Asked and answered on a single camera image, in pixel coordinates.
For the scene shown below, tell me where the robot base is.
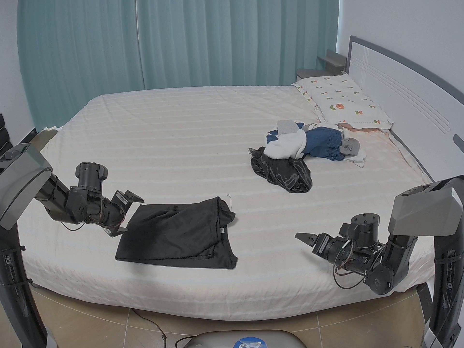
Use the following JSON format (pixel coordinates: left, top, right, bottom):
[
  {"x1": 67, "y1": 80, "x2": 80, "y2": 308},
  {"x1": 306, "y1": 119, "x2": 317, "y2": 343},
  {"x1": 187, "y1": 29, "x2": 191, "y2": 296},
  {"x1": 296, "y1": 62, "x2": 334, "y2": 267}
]
[{"x1": 178, "y1": 330, "x2": 304, "y2": 348}]

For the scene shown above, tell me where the bed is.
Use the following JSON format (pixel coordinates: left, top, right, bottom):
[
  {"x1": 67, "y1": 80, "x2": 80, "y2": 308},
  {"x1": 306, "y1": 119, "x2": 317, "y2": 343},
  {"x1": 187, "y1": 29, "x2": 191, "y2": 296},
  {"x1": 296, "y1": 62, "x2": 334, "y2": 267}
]
[{"x1": 16, "y1": 35, "x2": 464, "y2": 322}]

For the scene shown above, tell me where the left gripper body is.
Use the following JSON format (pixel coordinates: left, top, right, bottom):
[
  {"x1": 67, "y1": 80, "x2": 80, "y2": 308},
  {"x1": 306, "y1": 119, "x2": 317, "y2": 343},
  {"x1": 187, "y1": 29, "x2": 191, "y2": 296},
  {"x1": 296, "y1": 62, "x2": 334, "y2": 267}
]
[{"x1": 102, "y1": 190, "x2": 132, "y2": 238}]

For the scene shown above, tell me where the grey bedside table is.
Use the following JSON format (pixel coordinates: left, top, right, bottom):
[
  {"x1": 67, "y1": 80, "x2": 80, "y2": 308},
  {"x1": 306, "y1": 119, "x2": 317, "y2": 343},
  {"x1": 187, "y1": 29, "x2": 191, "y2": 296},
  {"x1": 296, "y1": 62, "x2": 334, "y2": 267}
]
[{"x1": 296, "y1": 49, "x2": 347, "y2": 81}]

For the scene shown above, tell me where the pile of clothes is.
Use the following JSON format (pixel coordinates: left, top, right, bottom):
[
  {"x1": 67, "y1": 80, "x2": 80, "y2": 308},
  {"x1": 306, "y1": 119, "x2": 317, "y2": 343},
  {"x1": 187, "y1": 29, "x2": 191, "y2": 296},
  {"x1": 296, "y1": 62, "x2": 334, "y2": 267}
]
[{"x1": 248, "y1": 119, "x2": 367, "y2": 194}]

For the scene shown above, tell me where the white printed pillow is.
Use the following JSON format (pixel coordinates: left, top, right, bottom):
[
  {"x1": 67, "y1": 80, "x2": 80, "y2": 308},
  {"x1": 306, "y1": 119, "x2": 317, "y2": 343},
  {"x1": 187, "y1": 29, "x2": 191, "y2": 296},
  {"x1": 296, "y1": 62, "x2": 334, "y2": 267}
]
[{"x1": 291, "y1": 75, "x2": 395, "y2": 130}]

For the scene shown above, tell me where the black T-shirt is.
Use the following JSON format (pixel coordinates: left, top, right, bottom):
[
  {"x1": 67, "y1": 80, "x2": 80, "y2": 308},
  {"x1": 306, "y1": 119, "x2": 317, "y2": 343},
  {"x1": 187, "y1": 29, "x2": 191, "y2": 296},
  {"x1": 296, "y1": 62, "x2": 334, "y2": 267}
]
[{"x1": 115, "y1": 196, "x2": 239, "y2": 270}]

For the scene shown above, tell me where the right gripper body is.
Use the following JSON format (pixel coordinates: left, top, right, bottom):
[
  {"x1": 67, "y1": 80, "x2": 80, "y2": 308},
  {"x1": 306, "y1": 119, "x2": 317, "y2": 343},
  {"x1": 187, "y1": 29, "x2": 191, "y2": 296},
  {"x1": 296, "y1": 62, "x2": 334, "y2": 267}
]
[{"x1": 313, "y1": 233, "x2": 344, "y2": 264}]

